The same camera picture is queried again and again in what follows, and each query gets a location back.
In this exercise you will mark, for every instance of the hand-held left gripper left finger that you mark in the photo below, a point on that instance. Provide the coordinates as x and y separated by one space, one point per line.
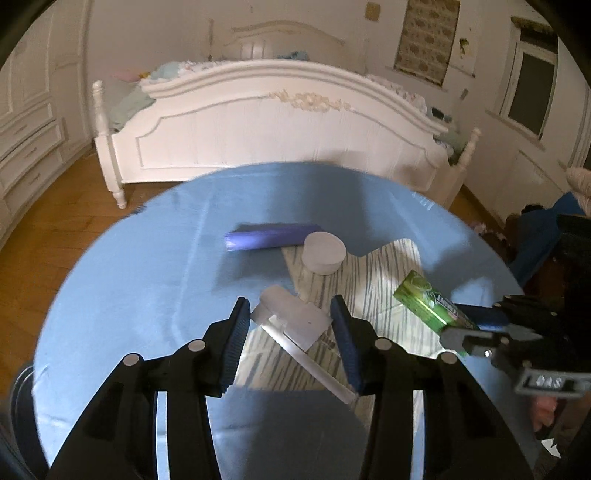
233 346

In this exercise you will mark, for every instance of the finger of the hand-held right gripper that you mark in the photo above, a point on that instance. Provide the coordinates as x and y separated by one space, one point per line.
480 344
485 314

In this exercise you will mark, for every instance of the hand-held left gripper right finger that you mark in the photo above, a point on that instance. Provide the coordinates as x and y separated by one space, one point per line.
346 341

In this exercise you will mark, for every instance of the white scraper tool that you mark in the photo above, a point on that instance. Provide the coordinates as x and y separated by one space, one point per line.
295 318

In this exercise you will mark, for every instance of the green carton box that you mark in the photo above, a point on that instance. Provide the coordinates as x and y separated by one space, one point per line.
425 300

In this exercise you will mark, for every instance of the dark grey trash bin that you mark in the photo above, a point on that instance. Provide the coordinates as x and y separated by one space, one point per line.
18 415

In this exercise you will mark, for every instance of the person's right hand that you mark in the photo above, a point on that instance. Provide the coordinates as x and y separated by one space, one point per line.
544 410

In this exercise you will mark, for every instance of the grey striped cloth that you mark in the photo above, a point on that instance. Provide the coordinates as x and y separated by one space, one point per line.
383 295

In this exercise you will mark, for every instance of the white paper scrap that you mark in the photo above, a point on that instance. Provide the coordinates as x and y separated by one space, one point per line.
551 447

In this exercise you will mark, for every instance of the white round container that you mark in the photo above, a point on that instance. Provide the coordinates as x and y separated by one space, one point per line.
323 254

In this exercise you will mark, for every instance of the blue cloth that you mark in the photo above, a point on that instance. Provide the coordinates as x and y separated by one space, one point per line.
540 240

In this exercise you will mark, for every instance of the purple bag roll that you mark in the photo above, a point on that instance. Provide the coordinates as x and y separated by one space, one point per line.
268 236

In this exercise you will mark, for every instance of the blue round tablecloth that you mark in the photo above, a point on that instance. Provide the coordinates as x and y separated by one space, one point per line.
138 277

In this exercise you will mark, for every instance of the cream knitted cushion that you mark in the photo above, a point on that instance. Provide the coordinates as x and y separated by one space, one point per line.
581 187

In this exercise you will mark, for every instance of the white carved bed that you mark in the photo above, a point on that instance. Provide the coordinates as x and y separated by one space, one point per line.
277 134

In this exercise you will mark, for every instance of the white-framed window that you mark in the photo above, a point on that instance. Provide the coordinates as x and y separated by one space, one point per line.
531 92

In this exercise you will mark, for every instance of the pale green cloth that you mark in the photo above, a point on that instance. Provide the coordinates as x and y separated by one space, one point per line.
131 108

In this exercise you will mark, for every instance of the light blue blanket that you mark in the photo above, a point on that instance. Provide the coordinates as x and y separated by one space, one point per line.
184 70

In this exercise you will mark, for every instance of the teal cloth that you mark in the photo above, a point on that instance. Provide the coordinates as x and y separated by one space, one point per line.
293 55

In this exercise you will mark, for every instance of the white panelled wardrobe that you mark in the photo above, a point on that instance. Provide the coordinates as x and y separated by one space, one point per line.
32 115

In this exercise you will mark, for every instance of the patterned wall panel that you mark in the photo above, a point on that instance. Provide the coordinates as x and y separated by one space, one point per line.
427 37

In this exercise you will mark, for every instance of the beige wall switch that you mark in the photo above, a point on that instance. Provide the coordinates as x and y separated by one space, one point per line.
373 11

